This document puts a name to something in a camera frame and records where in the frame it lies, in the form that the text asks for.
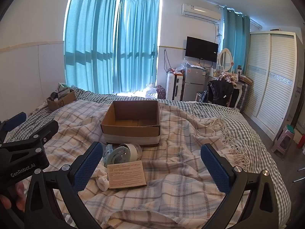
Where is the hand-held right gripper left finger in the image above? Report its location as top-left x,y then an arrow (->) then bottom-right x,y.
24,141 -> 104,229

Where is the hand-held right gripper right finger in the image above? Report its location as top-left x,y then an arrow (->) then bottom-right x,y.
201,144 -> 280,229

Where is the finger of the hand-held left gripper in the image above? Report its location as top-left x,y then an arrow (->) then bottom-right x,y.
0,120 -> 59,155
0,111 -> 27,144

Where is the person's left hand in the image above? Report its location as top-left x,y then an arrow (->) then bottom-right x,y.
0,183 -> 26,212

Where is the white crumpled cloth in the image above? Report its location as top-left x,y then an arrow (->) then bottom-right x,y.
91,164 -> 110,192

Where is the pale green round device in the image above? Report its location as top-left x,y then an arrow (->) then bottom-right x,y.
103,144 -> 131,169

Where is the small brown cardboard box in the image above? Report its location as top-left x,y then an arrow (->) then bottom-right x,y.
47,91 -> 77,112

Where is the beige plaid fringed blanket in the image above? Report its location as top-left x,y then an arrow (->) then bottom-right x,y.
44,99 -> 262,229

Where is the brown paper booklet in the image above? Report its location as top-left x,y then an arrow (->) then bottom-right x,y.
106,160 -> 147,190

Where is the green white packet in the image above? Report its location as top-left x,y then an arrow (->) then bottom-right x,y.
57,83 -> 72,94

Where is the white round device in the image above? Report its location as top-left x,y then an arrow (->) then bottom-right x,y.
119,143 -> 143,163

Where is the green checkered bed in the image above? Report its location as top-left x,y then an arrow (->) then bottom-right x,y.
4,87 -> 292,229

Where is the open brown cardboard box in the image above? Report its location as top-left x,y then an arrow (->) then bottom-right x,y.
100,100 -> 161,147

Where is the purple plastic stool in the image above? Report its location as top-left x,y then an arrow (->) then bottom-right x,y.
271,126 -> 296,160

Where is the black jacket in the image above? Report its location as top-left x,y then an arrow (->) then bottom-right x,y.
206,80 -> 234,107

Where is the white dressing table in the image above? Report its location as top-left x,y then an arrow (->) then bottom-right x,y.
207,73 -> 246,109

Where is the silver fridge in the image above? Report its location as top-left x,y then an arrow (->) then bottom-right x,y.
182,65 -> 207,102

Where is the patterned cloth heap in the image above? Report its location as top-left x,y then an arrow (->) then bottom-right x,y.
218,71 -> 237,87

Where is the floral bag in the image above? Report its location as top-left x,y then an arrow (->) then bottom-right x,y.
156,85 -> 167,100

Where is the white suitcase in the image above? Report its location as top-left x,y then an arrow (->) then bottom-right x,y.
166,73 -> 184,101

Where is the flat cardboard box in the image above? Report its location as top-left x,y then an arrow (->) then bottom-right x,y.
239,75 -> 253,85

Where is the wide teal curtain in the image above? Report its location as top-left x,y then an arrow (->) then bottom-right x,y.
63,0 -> 120,94

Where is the clear water jug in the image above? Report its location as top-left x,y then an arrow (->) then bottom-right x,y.
143,83 -> 158,99

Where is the white slatted wardrobe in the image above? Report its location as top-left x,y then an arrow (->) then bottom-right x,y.
242,30 -> 305,142

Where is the clear plastic bag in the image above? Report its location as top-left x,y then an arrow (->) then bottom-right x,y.
176,59 -> 191,75

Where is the white oval mirror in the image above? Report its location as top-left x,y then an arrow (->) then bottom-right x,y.
218,48 -> 234,73

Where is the narrow teal curtain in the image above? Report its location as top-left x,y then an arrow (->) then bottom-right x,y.
219,6 -> 251,77

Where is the white air conditioner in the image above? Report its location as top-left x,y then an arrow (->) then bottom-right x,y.
181,3 -> 222,24

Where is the black wall cable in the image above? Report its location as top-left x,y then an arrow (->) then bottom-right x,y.
163,49 -> 172,73

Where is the black wall television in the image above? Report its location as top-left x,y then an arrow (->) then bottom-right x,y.
185,36 -> 219,63

